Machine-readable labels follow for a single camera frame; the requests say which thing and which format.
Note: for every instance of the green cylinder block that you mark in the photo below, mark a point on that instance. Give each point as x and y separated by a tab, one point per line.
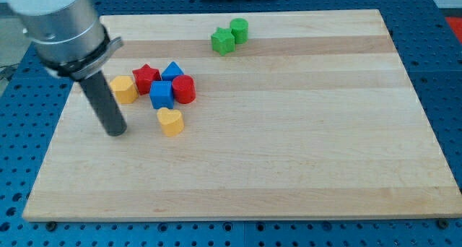
239	28

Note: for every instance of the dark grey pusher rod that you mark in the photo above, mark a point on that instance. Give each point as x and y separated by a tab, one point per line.
97	91

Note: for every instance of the green star block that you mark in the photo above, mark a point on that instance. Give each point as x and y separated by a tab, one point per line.
223	41

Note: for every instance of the blue cube block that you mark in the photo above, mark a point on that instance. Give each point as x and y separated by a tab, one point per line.
161	95

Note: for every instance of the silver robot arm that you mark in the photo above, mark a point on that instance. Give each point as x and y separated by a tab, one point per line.
71	41

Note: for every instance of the red cylinder block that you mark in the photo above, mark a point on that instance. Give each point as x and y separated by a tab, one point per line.
184	89

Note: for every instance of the red object at edge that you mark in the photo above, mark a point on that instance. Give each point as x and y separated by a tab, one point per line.
455	24

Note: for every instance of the yellow hexagon block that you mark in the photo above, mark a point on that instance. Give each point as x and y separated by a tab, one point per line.
124	89

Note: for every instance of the yellow heart block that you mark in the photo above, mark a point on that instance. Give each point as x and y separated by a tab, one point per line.
171	121

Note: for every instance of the wooden board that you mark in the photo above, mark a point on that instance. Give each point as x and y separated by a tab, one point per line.
314	118

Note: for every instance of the blue triangle block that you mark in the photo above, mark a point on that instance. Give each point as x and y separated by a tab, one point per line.
171	72

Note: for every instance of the red star block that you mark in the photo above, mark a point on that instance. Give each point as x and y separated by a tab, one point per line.
144	77

